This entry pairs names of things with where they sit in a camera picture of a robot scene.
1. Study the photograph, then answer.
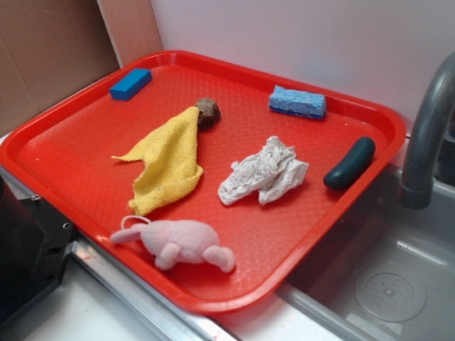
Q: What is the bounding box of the blue rectangular block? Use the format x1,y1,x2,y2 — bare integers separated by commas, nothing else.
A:
109,68,152,101

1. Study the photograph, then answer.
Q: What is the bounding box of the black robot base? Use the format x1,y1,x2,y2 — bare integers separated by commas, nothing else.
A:
1,179,74,326

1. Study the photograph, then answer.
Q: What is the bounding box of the red plastic tray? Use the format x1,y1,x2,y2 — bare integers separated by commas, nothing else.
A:
1,51,406,315

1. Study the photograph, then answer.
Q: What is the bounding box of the crumpled white paper towel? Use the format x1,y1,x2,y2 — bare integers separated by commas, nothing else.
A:
218,136,309,205

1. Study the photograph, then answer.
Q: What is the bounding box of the brown ball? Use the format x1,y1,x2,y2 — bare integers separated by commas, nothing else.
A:
196,97,221,130

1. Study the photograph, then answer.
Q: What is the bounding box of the yellow cloth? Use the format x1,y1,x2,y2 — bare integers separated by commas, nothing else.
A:
114,107,203,216

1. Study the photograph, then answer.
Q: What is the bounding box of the pink plush bunny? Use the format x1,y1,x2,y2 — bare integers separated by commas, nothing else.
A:
110,215,235,273

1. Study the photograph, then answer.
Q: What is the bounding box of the blue sponge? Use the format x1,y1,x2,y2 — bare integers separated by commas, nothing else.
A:
269,85,327,119

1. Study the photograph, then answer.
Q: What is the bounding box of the dark green toy cucumber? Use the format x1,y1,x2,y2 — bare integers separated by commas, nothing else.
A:
323,136,376,190

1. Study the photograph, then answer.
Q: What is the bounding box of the grey sink basin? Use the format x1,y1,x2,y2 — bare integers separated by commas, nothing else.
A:
278,166,454,340

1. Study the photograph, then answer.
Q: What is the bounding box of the brown cardboard panel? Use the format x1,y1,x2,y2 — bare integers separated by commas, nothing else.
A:
1,1,162,135

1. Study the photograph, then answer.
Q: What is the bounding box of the grey faucet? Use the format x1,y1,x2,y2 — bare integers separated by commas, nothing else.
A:
399,54,454,210

